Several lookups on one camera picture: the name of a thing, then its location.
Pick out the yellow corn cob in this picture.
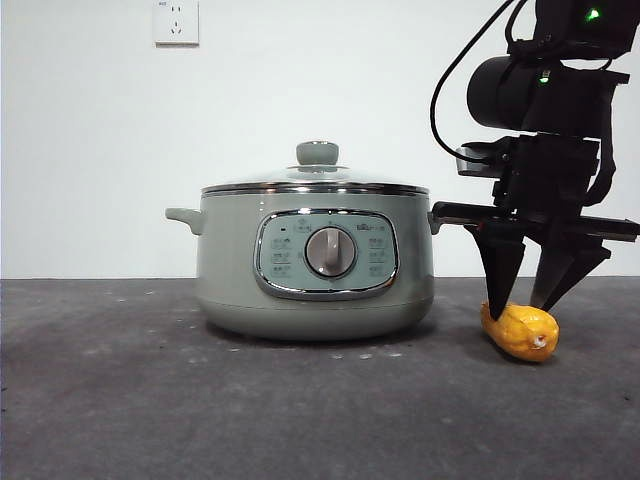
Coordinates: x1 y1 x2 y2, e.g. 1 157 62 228
479 299 561 364

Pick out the glass lid with green knob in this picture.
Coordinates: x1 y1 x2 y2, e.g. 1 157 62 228
201 140 430 197

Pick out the sage green electric cooking pot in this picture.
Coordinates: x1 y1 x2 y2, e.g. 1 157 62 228
165 188 442 343

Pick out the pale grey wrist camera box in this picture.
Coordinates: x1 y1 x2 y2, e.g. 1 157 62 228
454 141 513 177

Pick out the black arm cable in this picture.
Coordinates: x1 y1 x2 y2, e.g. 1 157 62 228
430 0 527 159

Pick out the white wall socket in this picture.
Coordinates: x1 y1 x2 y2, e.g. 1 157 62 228
153 0 200 49

